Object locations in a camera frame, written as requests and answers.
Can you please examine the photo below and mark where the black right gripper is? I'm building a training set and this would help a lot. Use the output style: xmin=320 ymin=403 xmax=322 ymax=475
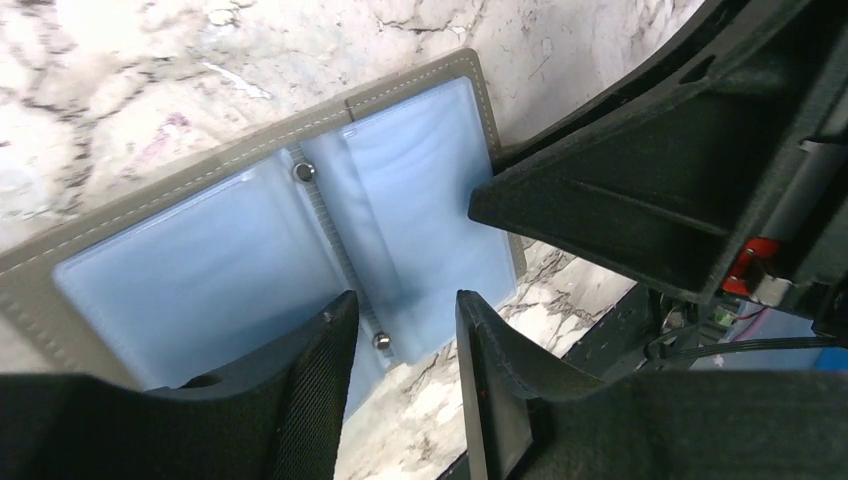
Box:
xmin=469 ymin=1 xmax=847 ymax=370

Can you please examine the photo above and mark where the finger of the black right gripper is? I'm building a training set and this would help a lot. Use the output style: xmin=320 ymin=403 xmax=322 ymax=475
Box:
xmin=495 ymin=1 xmax=811 ymax=174

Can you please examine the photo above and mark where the blue plastic object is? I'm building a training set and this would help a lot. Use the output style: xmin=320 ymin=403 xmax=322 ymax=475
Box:
xmin=814 ymin=348 xmax=848 ymax=372

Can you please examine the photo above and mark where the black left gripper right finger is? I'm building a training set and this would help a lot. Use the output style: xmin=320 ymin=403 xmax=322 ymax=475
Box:
xmin=456 ymin=290 xmax=847 ymax=479

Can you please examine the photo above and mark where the grey card holder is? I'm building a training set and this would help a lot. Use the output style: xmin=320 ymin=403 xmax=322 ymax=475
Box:
xmin=1 ymin=48 xmax=525 ymax=413

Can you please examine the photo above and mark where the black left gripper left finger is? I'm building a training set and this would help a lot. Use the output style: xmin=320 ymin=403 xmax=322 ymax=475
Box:
xmin=1 ymin=291 xmax=359 ymax=479

